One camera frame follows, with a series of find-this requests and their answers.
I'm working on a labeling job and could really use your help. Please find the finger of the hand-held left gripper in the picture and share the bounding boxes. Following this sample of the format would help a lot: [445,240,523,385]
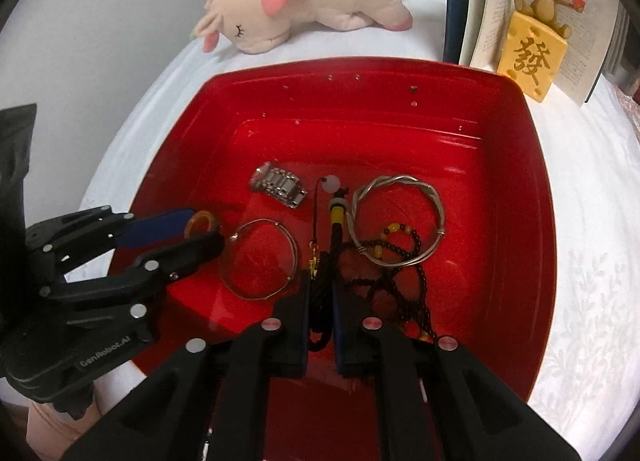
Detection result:
[40,232,226,323]
[27,208,197,273]

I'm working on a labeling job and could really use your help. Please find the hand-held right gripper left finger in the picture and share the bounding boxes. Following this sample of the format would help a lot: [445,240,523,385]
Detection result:
[62,268,311,461]

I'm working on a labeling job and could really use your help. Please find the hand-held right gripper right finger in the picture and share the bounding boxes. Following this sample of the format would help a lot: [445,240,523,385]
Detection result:
[332,288,583,461]

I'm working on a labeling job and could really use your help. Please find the brown wooden ring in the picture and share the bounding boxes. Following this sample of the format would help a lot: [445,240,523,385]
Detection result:
[186,211,221,239]

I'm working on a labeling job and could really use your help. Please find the thin silver bangle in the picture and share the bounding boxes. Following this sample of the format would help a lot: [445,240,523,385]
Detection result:
[218,220,300,300]

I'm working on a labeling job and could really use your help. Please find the black braided bracelet gold charm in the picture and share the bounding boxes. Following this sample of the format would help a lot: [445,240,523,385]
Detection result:
[306,175,351,352]

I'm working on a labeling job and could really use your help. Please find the silver metal watch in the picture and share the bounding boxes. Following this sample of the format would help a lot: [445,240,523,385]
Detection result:
[249,161,308,209]

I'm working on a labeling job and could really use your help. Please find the black cord necklace yellow beads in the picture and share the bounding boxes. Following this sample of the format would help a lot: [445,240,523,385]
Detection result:
[345,224,436,342]

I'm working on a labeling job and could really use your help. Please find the twisted silver bangle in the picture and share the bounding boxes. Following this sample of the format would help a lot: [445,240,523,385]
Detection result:
[350,174,447,268]

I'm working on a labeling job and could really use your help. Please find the red tin box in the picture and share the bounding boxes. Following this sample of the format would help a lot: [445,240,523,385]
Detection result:
[117,56,558,442]

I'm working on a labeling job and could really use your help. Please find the person's left forearm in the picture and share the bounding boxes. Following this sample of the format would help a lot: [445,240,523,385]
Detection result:
[25,383,108,461]

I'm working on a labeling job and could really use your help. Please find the white printed tablecloth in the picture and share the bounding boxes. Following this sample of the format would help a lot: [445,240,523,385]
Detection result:
[75,0,640,461]

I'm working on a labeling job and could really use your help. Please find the mouse figurine on yellow block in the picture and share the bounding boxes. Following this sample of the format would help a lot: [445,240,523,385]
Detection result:
[496,0,587,104]

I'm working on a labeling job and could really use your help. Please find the open book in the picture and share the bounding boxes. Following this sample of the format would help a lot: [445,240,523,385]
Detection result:
[442,0,636,107]

